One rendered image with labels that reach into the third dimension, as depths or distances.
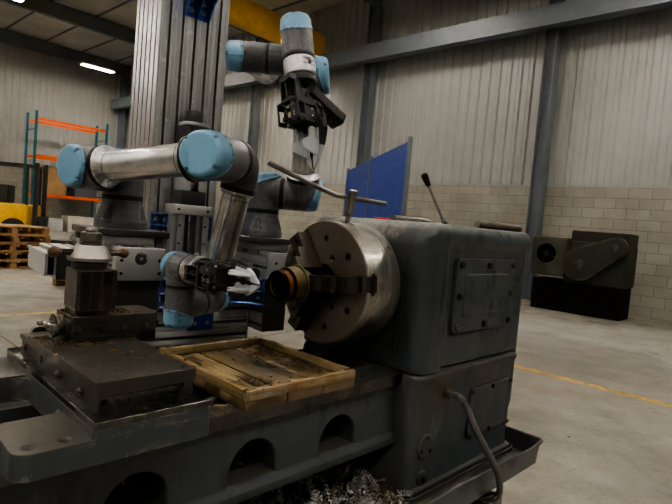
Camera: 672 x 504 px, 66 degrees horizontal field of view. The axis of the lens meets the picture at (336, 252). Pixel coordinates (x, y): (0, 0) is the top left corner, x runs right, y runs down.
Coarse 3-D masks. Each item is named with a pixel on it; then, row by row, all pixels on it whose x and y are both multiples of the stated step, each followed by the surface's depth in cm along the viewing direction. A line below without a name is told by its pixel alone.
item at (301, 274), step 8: (296, 264) 125; (272, 272) 122; (280, 272) 120; (288, 272) 121; (296, 272) 122; (304, 272) 123; (272, 280) 124; (280, 280) 126; (288, 280) 120; (296, 280) 121; (304, 280) 123; (272, 288) 124; (280, 288) 125; (288, 288) 119; (296, 288) 121; (304, 288) 123; (272, 296) 123; (280, 296) 121; (288, 296) 120; (296, 296) 122; (304, 296) 124
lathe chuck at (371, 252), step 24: (336, 240) 129; (360, 240) 125; (336, 264) 129; (360, 264) 123; (384, 264) 127; (384, 288) 126; (336, 312) 128; (360, 312) 123; (384, 312) 128; (312, 336) 134; (336, 336) 128; (360, 336) 131
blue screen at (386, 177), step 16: (384, 160) 732; (400, 160) 650; (352, 176) 962; (368, 176) 820; (384, 176) 724; (400, 176) 645; (368, 192) 818; (384, 192) 718; (400, 192) 639; (368, 208) 809; (384, 208) 711; (400, 208) 634
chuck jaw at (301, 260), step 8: (304, 232) 135; (296, 240) 134; (304, 240) 133; (312, 240) 135; (296, 248) 130; (304, 248) 132; (312, 248) 134; (296, 256) 128; (304, 256) 130; (312, 256) 132; (288, 264) 129; (304, 264) 129; (312, 264) 130; (320, 264) 132; (312, 272) 133; (320, 272) 136
